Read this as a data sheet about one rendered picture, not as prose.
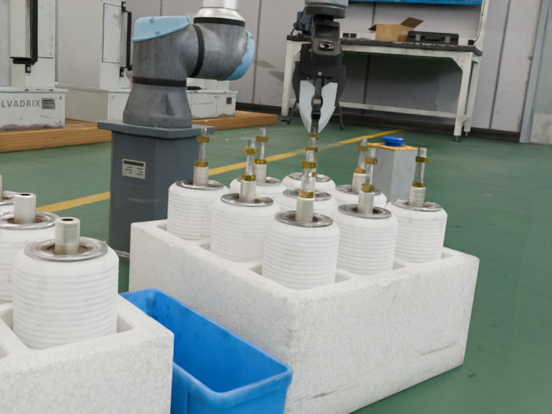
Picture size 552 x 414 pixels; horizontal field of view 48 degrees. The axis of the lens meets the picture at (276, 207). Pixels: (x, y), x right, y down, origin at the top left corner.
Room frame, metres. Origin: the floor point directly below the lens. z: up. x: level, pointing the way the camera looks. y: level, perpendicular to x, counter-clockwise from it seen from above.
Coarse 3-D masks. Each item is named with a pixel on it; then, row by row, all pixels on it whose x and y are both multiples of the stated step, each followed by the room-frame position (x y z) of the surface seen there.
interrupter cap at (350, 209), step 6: (348, 204) 0.89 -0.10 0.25; (354, 204) 0.89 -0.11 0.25; (342, 210) 0.84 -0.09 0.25; (348, 210) 0.84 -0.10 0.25; (354, 210) 0.86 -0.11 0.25; (378, 210) 0.87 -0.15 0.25; (384, 210) 0.87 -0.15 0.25; (354, 216) 0.82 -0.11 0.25; (360, 216) 0.82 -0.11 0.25; (366, 216) 0.82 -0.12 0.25; (372, 216) 0.82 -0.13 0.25; (378, 216) 0.82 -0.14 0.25; (384, 216) 0.83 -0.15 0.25; (390, 216) 0.84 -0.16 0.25
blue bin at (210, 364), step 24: (144, 312) 0.82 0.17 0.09; (168, 312) 0.80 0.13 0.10; (192, 312) 0.76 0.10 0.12; (192, 336) 0.76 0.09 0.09; (216, 336) 0.72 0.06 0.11; (192, 360) 0.75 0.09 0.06; (216, 360) 0.72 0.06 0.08; (240, 360) 0.68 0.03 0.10; (264, 360) 0.65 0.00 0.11; (192, 384) 0.58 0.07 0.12; (216, 384) 0.71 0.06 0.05; (240, 384) 0.68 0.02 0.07; (264, 384) 0.59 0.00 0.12; (288, 384) 0.61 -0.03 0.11; (192, 408) 0.58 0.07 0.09; (216, 408) 0.56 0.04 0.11; (240, 408) 0.57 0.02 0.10; (264, 408) 0.60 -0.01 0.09
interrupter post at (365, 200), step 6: (360, 192) 0.85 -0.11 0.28; (366, 192) 0.85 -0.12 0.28; (372, 192) 0.85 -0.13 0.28; (360, 198) 0.85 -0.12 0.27; (366, 198) 0.84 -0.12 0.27; (372, 198) 0.85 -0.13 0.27; (360, 204) 0.85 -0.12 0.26; (366, 204) 0.84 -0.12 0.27; (372, 204) 0.85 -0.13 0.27; (360, 210) 0.85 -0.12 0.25; (366, 210) 0.84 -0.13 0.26; (372, 210) 0.85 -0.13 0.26
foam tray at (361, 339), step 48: (144, 240) 0.92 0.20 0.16; (144, 288) 0.92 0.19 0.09; (192, 288) 0.82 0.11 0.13; (240, 288) 0.74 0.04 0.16; (288, 288) 0.71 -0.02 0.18; (336, 288) 0.73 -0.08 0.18; (384, 288) 0.78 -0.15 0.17; (432, 288) 0.85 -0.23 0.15; (240, 336) 0.74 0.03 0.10; (288, 336) 0.67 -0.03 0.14; (336, 336) 0.72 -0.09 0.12; (384, 336) 0.78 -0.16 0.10; (432, 336) 0.86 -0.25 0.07; (336, 384) 0.73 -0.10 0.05; (384, 384) 0.79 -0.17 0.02
